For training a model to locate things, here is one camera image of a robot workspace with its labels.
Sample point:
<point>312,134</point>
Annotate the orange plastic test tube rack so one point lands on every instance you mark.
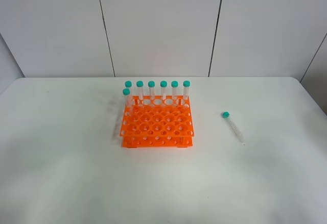
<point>157,123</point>

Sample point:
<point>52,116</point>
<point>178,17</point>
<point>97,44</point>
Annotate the teal capped test tube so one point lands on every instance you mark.
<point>226,116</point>

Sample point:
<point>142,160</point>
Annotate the test tube second row left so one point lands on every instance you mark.
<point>128,96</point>

